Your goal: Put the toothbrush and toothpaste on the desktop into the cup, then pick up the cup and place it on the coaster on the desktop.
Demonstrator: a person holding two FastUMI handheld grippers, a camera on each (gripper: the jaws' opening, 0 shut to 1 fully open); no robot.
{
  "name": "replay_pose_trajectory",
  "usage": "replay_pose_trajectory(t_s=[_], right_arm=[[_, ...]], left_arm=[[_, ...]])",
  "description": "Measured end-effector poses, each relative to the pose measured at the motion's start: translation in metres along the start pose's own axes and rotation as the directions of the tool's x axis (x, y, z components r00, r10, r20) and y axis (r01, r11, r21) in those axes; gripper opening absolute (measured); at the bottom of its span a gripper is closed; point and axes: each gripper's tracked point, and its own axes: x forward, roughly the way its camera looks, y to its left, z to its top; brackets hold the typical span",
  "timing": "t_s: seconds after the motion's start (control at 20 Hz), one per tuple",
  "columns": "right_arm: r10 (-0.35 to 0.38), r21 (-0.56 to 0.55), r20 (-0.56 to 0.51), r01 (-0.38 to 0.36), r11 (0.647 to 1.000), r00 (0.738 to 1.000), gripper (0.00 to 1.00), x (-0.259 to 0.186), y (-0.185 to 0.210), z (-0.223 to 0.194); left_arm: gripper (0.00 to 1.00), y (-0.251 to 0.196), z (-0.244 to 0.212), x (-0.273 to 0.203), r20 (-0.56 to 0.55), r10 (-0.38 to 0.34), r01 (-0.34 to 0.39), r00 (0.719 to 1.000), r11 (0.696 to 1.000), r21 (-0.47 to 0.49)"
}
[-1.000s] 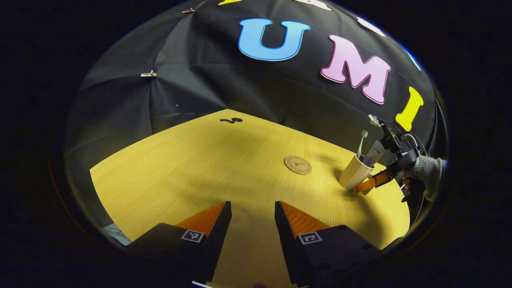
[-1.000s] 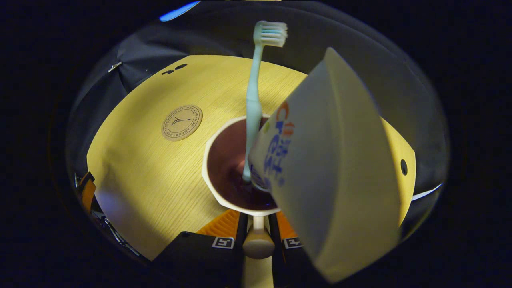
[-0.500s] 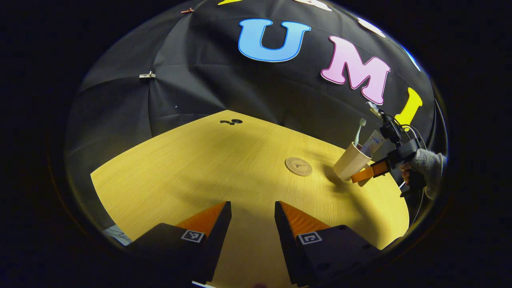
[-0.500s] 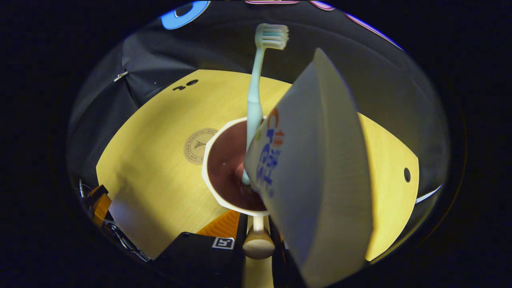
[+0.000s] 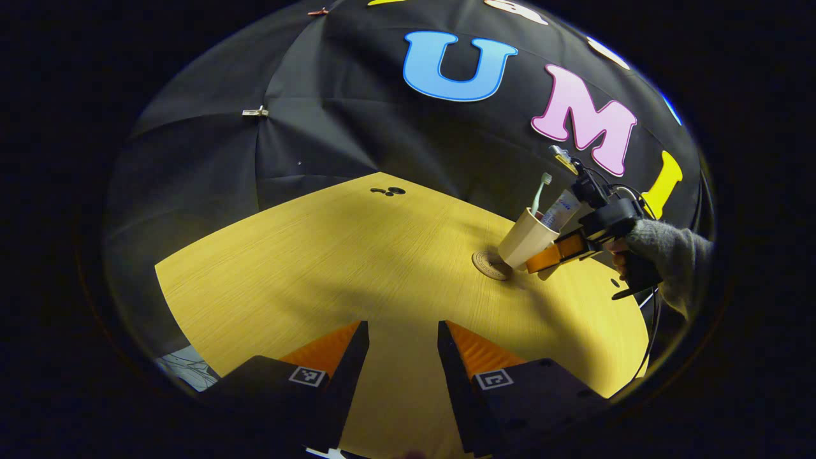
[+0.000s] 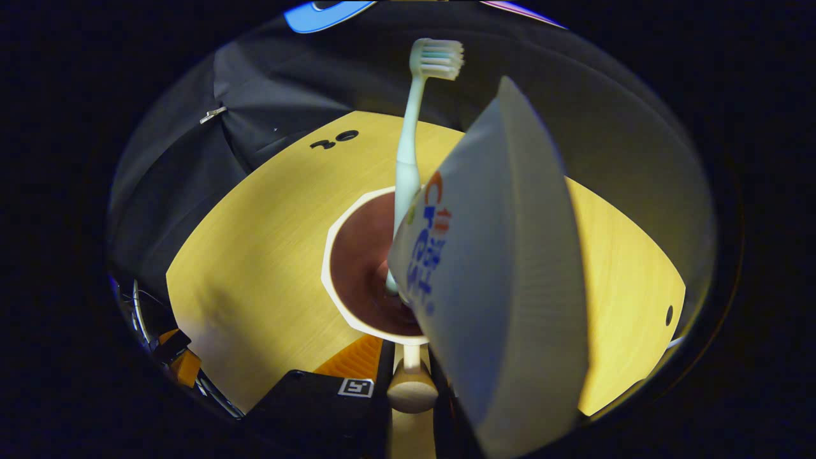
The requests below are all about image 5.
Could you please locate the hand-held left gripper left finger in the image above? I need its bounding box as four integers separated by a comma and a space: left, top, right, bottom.
200, 320, 370, 453

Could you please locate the wooden desktop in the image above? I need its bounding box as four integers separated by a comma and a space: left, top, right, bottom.
155, 171, 650, 459

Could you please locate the black backdrop cloth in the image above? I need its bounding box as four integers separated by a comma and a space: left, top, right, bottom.
105, 0, 711, 358

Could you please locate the beige cup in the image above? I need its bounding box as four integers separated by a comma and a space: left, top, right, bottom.
497, 207, 561, 270

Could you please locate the white toothbrush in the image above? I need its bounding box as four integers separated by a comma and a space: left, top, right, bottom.
530, 171, 553, 217

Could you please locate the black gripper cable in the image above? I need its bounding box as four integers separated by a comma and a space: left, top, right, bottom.
628, 287, 662, 383

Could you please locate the round brown coaster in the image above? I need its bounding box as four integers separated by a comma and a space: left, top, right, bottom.
471, 249, 513, 282

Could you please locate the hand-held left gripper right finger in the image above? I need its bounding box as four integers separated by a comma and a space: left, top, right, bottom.
437, 320, 608, 457

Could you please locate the white toothpaste tube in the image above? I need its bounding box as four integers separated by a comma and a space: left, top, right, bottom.
540, 189, 583, 232

